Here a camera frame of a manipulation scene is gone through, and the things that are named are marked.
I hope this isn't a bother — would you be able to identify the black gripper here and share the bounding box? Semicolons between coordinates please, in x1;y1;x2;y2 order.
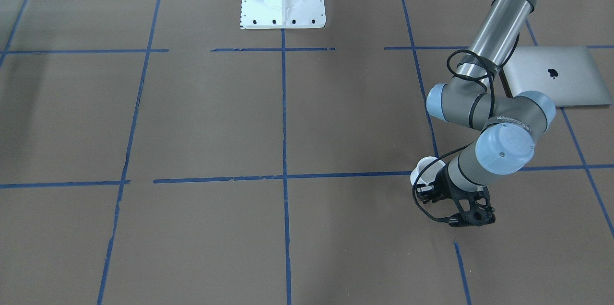
416;166;496;228

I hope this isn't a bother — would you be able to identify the white plastic cup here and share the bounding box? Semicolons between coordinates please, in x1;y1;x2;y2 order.
410;156;446;185

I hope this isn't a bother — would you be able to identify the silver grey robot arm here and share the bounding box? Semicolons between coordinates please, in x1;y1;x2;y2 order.
412;0;555;228

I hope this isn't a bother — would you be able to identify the silver laptop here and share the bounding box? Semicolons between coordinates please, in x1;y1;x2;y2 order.
504;46;613;107

